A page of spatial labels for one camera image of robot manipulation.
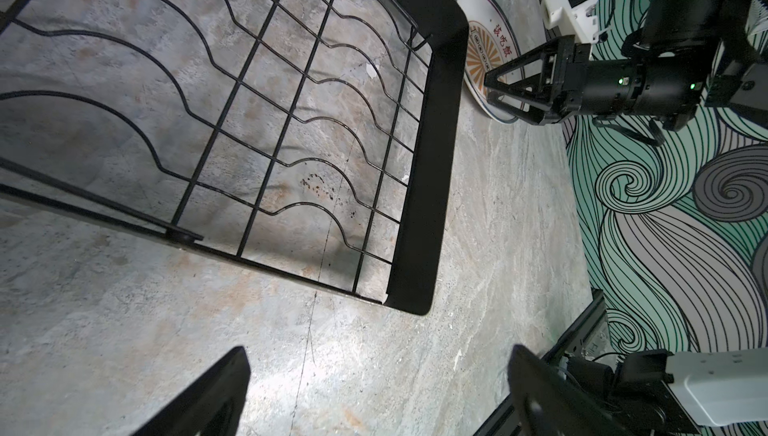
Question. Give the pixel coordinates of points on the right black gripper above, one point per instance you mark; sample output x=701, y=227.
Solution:
x=663, y=72

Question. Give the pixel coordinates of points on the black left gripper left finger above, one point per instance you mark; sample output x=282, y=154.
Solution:
x=211, y=405

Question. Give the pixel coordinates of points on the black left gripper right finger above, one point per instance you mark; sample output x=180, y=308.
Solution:
x=548, y=405

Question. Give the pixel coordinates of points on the sunburst pattern plate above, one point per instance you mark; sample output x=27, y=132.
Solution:
x=491, y=44

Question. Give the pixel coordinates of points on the black dish rack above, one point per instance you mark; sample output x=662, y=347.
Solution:
x=309, y=139

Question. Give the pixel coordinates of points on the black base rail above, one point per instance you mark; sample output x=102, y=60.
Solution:
x=504, y=420

